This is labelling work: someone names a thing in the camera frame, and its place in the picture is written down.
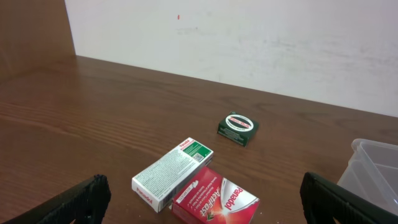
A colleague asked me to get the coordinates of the clear plastic container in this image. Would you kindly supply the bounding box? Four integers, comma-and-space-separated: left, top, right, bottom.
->
337, 139, 398, 215

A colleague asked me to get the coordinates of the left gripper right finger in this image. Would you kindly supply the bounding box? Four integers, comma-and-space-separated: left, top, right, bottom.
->
300, 172, 397, 224

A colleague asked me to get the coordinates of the dark green square box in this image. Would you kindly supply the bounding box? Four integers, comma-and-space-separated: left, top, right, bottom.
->
217, 111, 259, 147

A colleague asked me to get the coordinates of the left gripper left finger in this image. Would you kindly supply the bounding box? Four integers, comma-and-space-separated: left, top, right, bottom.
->
5, 174, 111, 224

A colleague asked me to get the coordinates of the red Panadol ActiFast box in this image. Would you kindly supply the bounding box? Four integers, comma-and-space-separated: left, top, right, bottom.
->
172, 167, 260, 224

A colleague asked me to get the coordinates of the white green Panadol box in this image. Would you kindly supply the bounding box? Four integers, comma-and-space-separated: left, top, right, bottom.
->
131, 138, 214, 213

